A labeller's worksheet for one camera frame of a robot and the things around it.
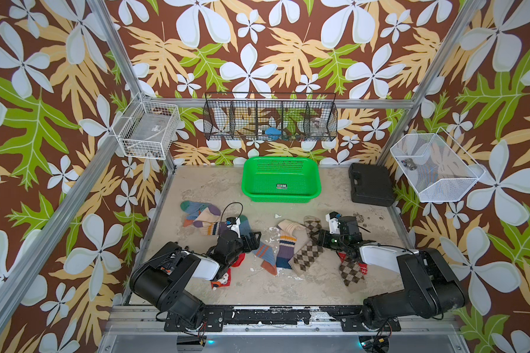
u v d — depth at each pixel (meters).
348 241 0.73
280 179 1.15
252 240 0.82
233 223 0.82
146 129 0.86
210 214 1.00
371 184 1.11
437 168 0.82
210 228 0.96
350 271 0.82
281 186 1.11
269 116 0.97
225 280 0.82
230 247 0.71
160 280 0.46
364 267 0.84
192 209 1.01
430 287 0.43
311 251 0.88
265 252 0.88
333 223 0.85
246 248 0.81
